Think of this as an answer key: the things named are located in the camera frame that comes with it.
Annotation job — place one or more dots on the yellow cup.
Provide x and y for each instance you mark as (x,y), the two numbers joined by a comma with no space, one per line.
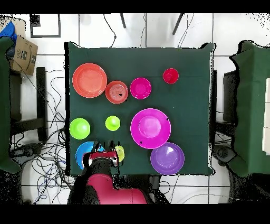
(120,152)

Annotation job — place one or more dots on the large magenta bowl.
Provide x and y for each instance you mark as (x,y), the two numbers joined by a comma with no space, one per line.
(150,126)

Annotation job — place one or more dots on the small crimson pink bowl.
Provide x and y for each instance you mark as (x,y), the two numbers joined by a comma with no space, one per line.
(140,88)

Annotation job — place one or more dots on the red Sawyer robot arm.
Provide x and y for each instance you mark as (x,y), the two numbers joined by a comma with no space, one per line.
(114,190)

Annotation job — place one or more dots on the blue bowl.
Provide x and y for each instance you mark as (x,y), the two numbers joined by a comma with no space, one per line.
(81,154)

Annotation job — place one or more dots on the lime green cup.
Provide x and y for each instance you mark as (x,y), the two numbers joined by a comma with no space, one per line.
(112,123)

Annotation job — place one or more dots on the small green bowl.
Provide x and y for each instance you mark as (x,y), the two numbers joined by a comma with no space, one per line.
(79,128)

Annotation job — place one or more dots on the small orange bowl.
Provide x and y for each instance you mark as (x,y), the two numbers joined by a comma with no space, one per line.
(115,90)

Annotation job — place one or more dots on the purple bowl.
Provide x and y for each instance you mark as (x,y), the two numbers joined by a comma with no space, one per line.
(167,158)

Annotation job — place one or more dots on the large orange bowl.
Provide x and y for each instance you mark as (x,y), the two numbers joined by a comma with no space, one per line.
(89,80)

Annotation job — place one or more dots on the dark green tablecloth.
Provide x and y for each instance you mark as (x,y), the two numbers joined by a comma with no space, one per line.
(185,118)

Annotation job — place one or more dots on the red cup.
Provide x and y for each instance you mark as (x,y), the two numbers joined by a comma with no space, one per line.
(170,76)

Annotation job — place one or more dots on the green cloth side table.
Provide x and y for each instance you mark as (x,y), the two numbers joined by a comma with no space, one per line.
(251,105)
(4,105)

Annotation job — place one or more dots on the cardboard box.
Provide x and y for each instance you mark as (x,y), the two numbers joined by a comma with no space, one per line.
(24,55)

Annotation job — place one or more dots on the black tripod leg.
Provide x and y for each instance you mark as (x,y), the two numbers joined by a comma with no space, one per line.
(123,21)
(177,24)

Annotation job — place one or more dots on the blue object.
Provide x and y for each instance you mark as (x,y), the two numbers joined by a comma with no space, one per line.
(8,31)

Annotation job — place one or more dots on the white box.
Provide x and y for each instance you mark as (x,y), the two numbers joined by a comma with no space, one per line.
(266,116)

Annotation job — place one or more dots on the dark grey pedestal leg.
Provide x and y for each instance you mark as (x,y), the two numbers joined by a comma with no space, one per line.
(27,149)
(223,152)

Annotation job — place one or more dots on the black chair frame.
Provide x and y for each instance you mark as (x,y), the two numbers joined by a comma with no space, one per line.
(41,95)

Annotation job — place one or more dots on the black square floor frame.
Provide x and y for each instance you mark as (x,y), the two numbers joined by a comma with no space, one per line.
(45,36)

